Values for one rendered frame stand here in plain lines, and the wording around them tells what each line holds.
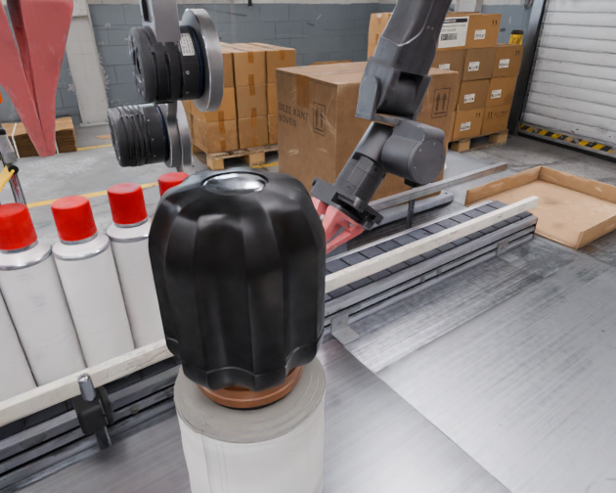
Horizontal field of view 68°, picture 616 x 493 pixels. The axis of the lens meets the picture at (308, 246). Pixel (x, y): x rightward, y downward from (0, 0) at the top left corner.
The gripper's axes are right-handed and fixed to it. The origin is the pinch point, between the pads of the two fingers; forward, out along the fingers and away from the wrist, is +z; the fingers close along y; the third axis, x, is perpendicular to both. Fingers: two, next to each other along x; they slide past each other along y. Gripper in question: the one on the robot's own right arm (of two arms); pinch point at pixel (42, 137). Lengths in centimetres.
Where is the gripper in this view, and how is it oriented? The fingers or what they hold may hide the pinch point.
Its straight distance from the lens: 27.5
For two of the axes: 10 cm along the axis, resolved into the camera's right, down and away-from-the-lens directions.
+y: 8.2, -2.7, 5.0
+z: 0.1, 8.9, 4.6
